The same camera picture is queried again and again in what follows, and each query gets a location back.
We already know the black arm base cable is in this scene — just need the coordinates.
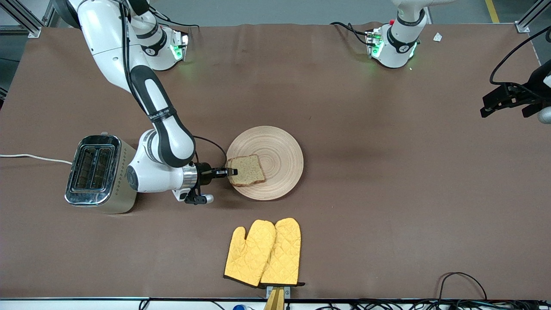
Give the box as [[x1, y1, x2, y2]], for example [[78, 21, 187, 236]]
[[330, 22, 371, 46], [153, 9, 201, 31]]

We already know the brown table mat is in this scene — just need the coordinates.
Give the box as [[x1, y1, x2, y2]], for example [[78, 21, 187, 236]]
[[0, 22, 551, 300]]

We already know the white toaster power cable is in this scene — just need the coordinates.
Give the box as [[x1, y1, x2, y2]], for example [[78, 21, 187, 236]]
[[0, 154, 73, 165]]

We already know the cream and chrome toaster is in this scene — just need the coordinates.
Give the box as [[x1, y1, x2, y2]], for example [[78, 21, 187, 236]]
[[65, 133, 139, 214]]

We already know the bundle of black cables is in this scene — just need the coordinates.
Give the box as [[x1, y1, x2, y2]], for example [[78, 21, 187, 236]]
[[319, 298, 551, 310]]

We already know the yellow quilted oven mitt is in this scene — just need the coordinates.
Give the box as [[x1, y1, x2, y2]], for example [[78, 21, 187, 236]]
[[223, 220, 277, 288], [260, 217, 305, 288]]

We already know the black looped cable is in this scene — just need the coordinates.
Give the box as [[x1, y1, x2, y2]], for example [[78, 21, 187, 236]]
[[438, 272, 488, 302]]

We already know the round light wooden plate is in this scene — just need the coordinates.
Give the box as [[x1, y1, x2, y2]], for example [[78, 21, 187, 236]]
[[226, 126, 304, 201]]

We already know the small metal bracket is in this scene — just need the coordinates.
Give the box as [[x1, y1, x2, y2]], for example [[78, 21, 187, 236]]
[[266, 285, 291, 300]]

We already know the slice of brown toast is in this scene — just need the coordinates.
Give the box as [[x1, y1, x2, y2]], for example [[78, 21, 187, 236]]
[[227, 154, 266, 187]]

